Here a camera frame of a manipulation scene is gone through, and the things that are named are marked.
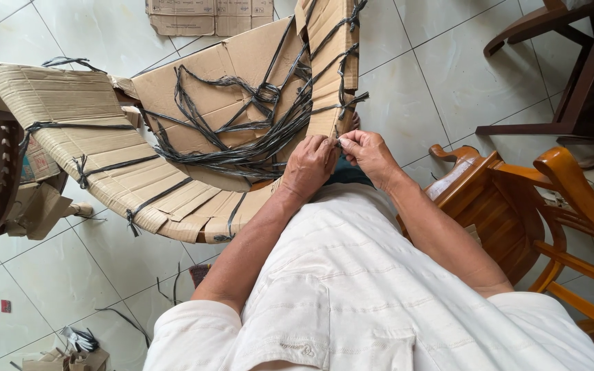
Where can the person's right hand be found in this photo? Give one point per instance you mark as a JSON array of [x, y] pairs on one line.
[[374, 154]]

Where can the folded printed cardboard box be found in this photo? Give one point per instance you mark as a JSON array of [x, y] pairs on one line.
[[199, 15]]

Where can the dark brown wooden table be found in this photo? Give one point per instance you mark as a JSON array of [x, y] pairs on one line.
[[585, 77]]

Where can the small red scrap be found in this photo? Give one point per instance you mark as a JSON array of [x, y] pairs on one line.
[[5, 306]]

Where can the person's white shirt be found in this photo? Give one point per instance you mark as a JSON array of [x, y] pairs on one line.
[[379, 288]]

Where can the curved cardboard rim wrapping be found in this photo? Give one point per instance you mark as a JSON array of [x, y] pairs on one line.
[[101, 149]]

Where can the cardboard box with coloured print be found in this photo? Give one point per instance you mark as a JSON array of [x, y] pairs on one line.
[[39, 162]]

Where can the person's dark trousers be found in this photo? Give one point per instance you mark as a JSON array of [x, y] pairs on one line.
[[348, 175]]

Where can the heap of cardboard scraps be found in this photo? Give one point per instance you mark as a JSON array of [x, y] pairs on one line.
[[67, 359]]

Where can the large flat cardboard sheet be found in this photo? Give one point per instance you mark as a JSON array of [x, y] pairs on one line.
[[225, 67]]

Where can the orange wooden armchair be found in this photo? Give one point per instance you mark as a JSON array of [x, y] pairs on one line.
[[503, 216]]

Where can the person's left fingers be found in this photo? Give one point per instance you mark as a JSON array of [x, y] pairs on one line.
[[323, 144]]

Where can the crumpled cardboard scrap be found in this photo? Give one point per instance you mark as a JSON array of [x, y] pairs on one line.
[[39, 211]]

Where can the person's left hand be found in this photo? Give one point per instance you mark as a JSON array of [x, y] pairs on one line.
[[307, 165]]

